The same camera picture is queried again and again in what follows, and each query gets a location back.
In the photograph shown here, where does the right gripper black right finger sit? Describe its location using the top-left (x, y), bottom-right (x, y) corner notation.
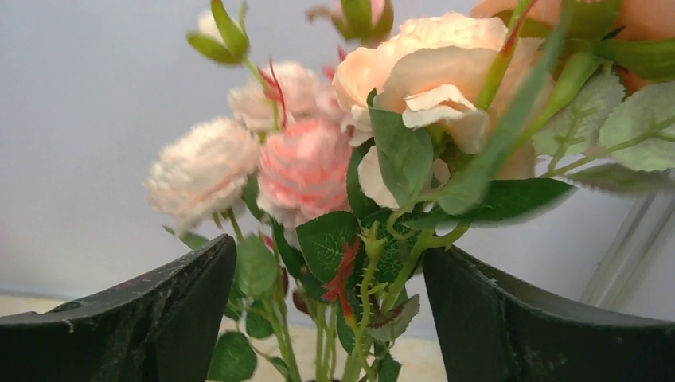
top-left (422, 247), bottom-right (674, 382)

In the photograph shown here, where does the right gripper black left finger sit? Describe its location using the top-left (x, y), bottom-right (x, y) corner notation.
top-left (1, 235), bottom-right (236, 381)

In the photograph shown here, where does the pink flower stem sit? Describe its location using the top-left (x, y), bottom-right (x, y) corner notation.
top-left (256, 0), bottom-right (396, 382)
top-left (145, 0), bottom-right (304, 382)
top-left (291, 13), bottom-right (572, 381)

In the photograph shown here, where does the peach flower stem in vase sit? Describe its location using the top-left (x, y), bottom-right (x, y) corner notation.
top-left (451, 1), bottom-right (674, 196)

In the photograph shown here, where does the right aluminium frame post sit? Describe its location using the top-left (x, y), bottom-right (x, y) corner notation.
top-left (580, 194), bottom-right (674, 311)

